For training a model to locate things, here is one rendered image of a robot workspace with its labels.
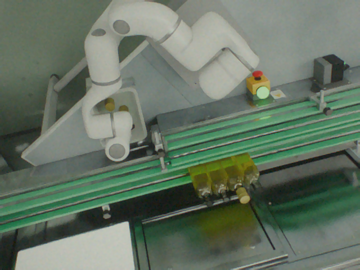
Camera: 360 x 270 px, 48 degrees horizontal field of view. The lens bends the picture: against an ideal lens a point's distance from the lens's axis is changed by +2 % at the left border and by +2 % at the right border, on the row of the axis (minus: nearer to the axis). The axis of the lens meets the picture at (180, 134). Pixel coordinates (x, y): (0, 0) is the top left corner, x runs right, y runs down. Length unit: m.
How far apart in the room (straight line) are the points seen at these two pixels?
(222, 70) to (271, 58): 0.55
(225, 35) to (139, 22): 0.22
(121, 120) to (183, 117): 0.37
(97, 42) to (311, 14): 0.85
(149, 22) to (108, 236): 0.83
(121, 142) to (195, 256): 0.46
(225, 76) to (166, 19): 0.21
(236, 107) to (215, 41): 0.54
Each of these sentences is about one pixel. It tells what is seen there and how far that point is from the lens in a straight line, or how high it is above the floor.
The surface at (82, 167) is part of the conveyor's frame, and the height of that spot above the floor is 0.84.
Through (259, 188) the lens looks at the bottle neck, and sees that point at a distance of 1.41.
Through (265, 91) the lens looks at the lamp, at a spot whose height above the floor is 0.85.
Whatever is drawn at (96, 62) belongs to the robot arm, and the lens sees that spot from 1.10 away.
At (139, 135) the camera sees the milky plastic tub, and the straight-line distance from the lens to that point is 1.53.
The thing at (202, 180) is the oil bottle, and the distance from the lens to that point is 1.41.
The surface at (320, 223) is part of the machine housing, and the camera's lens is 1.53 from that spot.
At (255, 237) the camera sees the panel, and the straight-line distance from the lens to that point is 1.43.
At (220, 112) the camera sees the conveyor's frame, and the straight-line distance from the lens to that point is 1.52.
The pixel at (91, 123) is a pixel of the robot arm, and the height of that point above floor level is 1.05.
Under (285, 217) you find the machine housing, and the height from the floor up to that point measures 1.14.
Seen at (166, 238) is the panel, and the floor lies 1.12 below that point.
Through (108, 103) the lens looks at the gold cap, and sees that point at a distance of 1.46.
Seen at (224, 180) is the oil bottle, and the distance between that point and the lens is 1.41.
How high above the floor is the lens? 2.11
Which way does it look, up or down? 56 degrees down
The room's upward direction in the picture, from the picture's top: 159 degrees clockwise
